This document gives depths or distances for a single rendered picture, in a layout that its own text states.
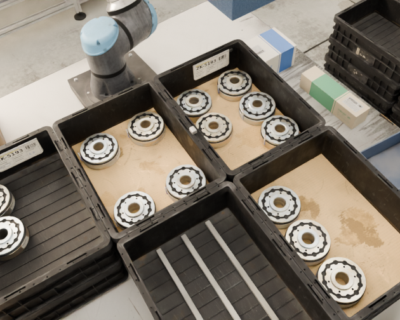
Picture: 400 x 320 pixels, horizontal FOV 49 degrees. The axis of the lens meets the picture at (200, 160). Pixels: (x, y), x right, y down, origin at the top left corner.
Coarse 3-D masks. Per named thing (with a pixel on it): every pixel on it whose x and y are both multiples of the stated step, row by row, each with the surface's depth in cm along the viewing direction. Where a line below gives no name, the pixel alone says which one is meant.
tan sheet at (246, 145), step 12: (204, 84) 133; (216, 84) 133; (252, 84) 132; (216, 96) 130; (216, 108) 127; (228, 108) 127; (276, 108) 126; (240, 120) 124; (240, 132) 122; (252, 132) 122; (300, 132) 121; (228, 144) 120; (240, 144) 119; (252, 144) 119; (228, 156) 117; (240, 156) 117; (252, 156) 117
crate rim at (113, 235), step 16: (112, 96) 119; (160, 96) 118; (80, 112) 116; (176, 112) 114; (64, 144) 110; (208, 160) 105; (80, 176) 104; (224, 176) 102; (192, 192) 100; (96, 208) 99; (144, 224) 96; (112, 240) 96
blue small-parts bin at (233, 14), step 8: (208, 0) 118; (216, 0) 115; (224, 0) 111; (232, 0) 108; (240, 0) 110; (248, 0) 111; (256, 0) 113; (264, 0) 115; (272, 0) 117; (224, 8) 113; (232, 8) 110; (240, 8) 112; (248, 8) 113; (256, 8) 115; (232, 16) 112; (240, 16) 114
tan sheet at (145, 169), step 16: (112, 128) 125; (80, 144) 122; (128, 144) 121; (160, 144) 121; (176, 144) 121; (80, 160) 119; (128, 160) 118; (144, 160) 118; (160, 160) 118; (176, 160) 117; (96, 176) 116; (112, 176) 116; (128, 176) 115; (144, 176) 115; (160, 176) 115; (112, 192) 113; (160, 192) 112; (112, 208) 110; (160, 208) 109
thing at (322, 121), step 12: (216, 48) 127; (192, 60) 125; (168, 72) 123; (156, 84) 120; (288, 84) 118; (168, 96) 117; (300, 96) 115; (180, 108) 115; (312, 108) 112; (324, 120) 110; (312, 132) 108; (204, 144) 108; (288, 144) 106; (216, 156) 105; (264, 156) 104; (228, 168) 103; (240, 168) 103
